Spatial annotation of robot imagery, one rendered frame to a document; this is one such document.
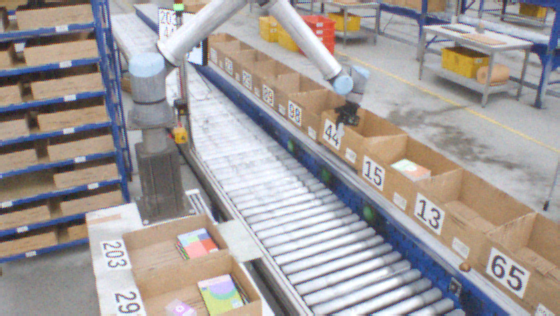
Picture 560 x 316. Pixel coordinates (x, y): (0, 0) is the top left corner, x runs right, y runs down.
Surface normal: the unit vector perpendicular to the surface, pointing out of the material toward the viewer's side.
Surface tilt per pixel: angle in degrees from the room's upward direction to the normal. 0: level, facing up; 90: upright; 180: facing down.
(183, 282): 88
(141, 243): 89
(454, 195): 90
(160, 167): 90
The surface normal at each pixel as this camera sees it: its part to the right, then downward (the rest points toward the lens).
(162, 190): 0.42, 0.41
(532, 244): -0.90, 0.20
